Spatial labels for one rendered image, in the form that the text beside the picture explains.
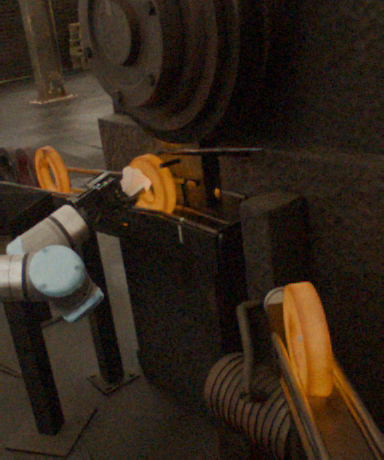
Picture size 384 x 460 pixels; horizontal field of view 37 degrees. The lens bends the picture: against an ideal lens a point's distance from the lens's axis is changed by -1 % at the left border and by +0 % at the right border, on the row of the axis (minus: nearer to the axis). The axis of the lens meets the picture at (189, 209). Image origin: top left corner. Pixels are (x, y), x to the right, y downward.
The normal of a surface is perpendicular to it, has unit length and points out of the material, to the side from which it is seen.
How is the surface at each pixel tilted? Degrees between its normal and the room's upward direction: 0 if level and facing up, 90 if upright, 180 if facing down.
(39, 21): 90
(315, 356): 71
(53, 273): 50
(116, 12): 90
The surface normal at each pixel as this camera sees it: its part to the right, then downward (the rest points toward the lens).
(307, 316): -0.07, -0.57
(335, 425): -0.13, -0.96
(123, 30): -0.78, 0.31
